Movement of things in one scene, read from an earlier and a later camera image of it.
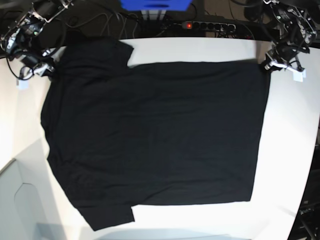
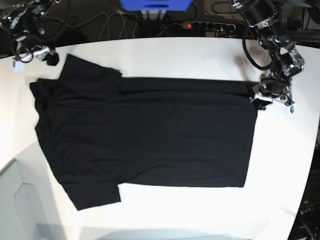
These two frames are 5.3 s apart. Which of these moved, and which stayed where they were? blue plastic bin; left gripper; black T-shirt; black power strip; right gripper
Moved: black T-shirt; right gripper; left gripper
Stayed: blue plastic bin; black power strip
